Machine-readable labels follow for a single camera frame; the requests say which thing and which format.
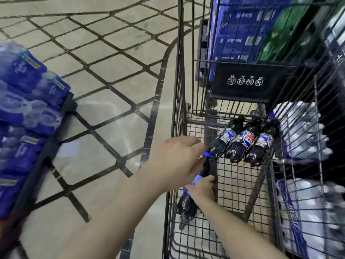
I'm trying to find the person's right hand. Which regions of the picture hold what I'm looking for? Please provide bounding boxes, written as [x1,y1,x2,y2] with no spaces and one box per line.
[186,175,217,207]

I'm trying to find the person's left hand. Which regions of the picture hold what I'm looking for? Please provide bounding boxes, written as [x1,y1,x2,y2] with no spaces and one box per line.
[146,136,210,193]

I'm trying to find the dark cola bottle blue cap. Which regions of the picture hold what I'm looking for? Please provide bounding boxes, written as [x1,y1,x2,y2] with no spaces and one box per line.
[176,151,217,221]

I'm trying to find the person's right forearm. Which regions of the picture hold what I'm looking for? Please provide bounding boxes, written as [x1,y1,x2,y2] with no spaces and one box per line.
[193,197,287,259]

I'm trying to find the person's left forearm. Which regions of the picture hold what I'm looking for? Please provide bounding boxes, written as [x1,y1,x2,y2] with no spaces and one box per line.
[58,167,168,259]

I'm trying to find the black cart seat flap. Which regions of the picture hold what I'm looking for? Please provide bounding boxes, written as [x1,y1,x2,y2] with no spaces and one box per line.
[209,62,291,103]

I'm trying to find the clear water bottle pack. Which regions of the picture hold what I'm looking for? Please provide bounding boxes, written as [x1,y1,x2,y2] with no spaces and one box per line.
[268,101,334,163]
[276,178,345,259]

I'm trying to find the blue drinks carton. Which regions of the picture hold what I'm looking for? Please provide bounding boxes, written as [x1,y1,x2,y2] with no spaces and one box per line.
[207,0,295,82]

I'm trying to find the green drinks carton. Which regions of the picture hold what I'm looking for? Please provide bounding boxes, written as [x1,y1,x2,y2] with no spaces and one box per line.
[256,0,320,63]

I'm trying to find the black display pallet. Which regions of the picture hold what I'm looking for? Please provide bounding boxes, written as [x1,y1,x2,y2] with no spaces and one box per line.
[0,93,79,258]

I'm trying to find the blue wrapped water bottle pack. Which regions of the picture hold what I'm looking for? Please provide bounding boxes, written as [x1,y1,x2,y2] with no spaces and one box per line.
[0,125,47,184]
[0,174,28,222]
[0,40,72,109]
[0,89,64,138]

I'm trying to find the metal wire shopping cart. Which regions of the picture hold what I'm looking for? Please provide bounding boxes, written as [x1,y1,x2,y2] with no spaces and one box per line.
[162,0,345,259]

